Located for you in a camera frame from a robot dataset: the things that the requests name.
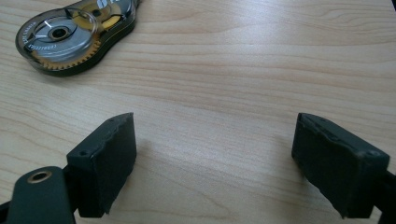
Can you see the clear correction tape dispenser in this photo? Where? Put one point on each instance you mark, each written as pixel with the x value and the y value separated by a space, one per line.
pixel 74 37

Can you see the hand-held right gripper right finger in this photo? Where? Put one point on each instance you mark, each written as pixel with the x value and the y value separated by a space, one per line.
pixel 339 168

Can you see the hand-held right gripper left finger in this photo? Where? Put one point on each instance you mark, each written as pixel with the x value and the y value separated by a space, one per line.
pixel 102 168

